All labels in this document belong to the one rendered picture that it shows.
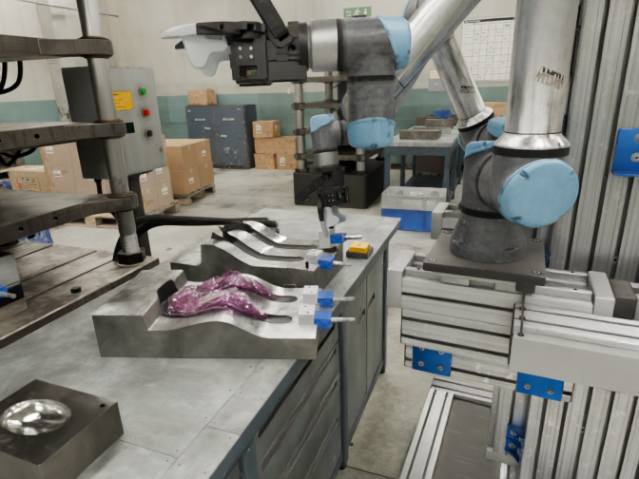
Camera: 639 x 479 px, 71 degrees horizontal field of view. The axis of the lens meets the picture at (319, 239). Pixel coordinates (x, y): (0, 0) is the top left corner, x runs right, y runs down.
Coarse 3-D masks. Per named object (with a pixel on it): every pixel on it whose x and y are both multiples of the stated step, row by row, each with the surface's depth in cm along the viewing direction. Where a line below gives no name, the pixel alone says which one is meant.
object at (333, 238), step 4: (320, 232) 139; (328, 232) 138; (332, 232) 141; (320, 236) 139; (324, 236) 139; (328, 236) 138; (332, 236) 138; (336, 236) 138; (340, 236) 137; (344, 236) 139; (348, 236) 138; (352, 236) 138; (356, 236) 137; (360, 236) 137; (320, 240) 140; (324, 240) 139; (328, 240) 139; (332, 240) 139; (336, 240) 138; (340, 240) 138; (344, 240) 139; (320, 244) 140; (324, 244) 139; (328, 244) 139; (332, 244) 140; (320, 248) 140
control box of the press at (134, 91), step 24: (72, 72) 159; (120, 72) 166; (144, 72) 177; (72, 96) 163; (120, 96) 167; (144, 96) 178; (72, 120) 166; (144, 120) 179; (96, 144) 166; (144, 144) 180; (96, 168) 169; (144, 168) 181; (144, 240) 192
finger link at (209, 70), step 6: (180, 42) 72; (228, 42) 71; (180, 48) 72; (228, 48) 71; (216, 54) 72; (222, 54) 72; (228, 54) 72; (210, 60) 72; (216, 60) 72; (222, 60) 72; (228, 60) 72; (210, 66) 73; (216, 66) 73; (204, 72) 73; (210, 72) 73
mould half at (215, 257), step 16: (256, 224) 156; (208, 240) 140; (224, 240) 140; (256, 240) 147; (288, 240) 153; (304, 240) 152; (192, 256) 149; (208, 256) 138; (224, 256) 136; (240, 256) 136; (288, 256) 138; (304, 256) 137; (336, 256) 143; (192, 272) 142; (208, 272) 140; (224, 272) 138; (240, 272) 136; (256, 272) 133; (272, 272) 131; (288, 272) 129; (304, 272) 127; (320, 272) 131; (336, 272) 145
